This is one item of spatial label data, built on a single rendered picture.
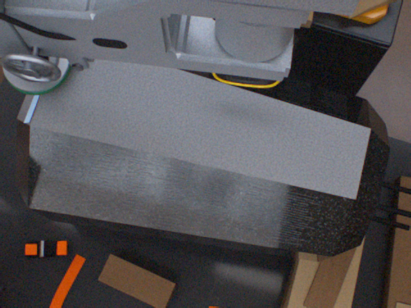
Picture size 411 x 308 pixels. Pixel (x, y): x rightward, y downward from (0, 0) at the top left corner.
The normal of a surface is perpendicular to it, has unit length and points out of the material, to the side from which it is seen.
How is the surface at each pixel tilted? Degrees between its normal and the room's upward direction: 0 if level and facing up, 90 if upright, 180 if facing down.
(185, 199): 45
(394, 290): 0
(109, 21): 90
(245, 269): 0
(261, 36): 90
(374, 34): 0
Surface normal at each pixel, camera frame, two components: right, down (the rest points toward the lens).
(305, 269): 0.00, -0.25
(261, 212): -0.16, 0.48
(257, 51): 0.04, 0.97
